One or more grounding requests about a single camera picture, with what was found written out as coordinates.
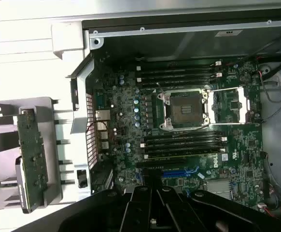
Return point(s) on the silver socket cover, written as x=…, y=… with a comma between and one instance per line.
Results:
x=242, y=96

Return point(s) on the open black PC case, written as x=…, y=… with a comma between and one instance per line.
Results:
x=79, y=125

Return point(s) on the RAM slot white clips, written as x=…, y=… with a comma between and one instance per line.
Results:
x=179, y=77
x=179, y=66
x=179, y=141

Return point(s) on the silver chipset heatsink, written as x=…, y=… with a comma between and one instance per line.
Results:
x=217, y=186

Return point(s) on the silver disk bay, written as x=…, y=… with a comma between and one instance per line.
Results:
x=275, y=125

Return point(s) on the grey parts rack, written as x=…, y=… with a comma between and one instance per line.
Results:
x=53, y=145

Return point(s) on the long black expansion slot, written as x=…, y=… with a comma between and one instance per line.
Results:
x=159, y=164

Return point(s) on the blue expansion slot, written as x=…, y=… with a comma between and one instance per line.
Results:
x=175, y=174

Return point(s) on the labelled black RAM stick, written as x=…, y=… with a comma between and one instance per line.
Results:
x=179, y=156

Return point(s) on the CPU socket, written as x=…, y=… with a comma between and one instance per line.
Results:
x=184, y=108

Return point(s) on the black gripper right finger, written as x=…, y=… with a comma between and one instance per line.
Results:
x=215, y=212

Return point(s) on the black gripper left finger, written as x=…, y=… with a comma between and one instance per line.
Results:
x=94, y=212

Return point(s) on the green motherboard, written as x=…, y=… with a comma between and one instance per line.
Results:
x=246, y=145

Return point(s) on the silver port block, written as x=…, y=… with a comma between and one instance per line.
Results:
x=102, y=130

